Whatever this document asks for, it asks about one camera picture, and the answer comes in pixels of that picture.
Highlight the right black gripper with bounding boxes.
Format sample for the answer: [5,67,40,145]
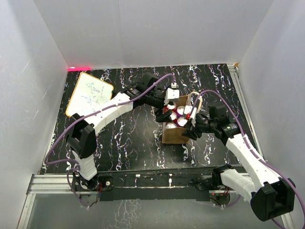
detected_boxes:
[181,114,217,140]

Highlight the red cola can front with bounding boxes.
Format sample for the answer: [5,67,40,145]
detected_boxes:
[169,111,177,122]

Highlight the red cola can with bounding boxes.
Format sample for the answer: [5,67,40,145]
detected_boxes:
[164,102,177,111]
[169,111,177,122]

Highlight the purple fanta can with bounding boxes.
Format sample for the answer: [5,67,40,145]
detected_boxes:
[176,117,188,127]
[165,123,177,129]
[176,106,185,116]

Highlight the purple Fanta can front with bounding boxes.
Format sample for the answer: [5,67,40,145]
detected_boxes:
[176,106,185,116]

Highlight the brown canvas tote bag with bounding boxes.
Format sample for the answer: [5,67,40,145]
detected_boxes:
[161,91,203,144]

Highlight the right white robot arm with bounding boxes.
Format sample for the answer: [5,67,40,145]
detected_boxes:
[182,103,295,221]

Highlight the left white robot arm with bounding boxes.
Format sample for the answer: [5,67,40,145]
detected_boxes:
[65,73,173,190]

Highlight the yellow framed whiteboard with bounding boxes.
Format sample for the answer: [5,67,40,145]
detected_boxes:
[65,72,113,117]

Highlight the pink tape strip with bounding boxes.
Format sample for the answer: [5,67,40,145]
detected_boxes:
[67,67,92,72]

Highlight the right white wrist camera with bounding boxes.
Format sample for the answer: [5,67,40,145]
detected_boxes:
[183,105,197,126]

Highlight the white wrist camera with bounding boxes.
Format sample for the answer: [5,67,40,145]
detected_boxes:
[183,105,197,126]
[164,83,180,105]

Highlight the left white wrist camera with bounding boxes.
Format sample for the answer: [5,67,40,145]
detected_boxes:
[164,83,180,105]

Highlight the black base frame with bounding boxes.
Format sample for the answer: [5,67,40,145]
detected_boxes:
[72,167,234,203]

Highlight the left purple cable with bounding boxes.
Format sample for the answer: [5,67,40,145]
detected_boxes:
[44,73,177,210]

